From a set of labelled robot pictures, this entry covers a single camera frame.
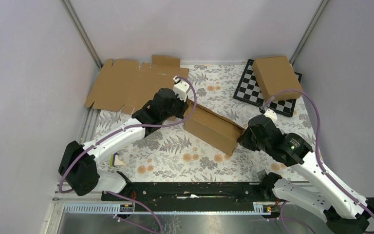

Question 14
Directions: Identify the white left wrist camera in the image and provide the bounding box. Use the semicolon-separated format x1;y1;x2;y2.
173;76;190;102

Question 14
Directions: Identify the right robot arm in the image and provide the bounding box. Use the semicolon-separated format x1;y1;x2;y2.
237;115;374;234

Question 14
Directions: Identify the black white chessboard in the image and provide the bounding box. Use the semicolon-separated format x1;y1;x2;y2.
233;59;296;117

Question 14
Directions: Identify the flat cardboard sheet stack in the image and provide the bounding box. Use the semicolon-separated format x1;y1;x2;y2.
85;55;189;114

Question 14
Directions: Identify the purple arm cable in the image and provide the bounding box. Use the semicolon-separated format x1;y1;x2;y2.
259;89;374;234
58;76;198;234

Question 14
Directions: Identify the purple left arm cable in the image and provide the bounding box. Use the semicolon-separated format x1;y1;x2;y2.
58;76;198;234

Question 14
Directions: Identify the floral patterned table mat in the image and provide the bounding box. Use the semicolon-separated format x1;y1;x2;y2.
100;64;304;182

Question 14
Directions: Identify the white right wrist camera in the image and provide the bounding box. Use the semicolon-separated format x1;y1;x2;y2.
260;108;278;121

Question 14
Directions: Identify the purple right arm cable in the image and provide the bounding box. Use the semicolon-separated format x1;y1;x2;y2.
259;89;374;234

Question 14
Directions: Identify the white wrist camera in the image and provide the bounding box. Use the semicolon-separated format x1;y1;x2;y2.
260;108;278;121
173;76;190;102

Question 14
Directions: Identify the small green purple block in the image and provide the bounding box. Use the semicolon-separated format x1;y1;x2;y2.
110;154;125;167

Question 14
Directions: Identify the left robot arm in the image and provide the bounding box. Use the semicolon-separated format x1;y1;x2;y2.
58;84;190;200

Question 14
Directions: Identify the closed brown cardboard box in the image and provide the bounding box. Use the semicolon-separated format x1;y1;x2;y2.
252;56;302;101

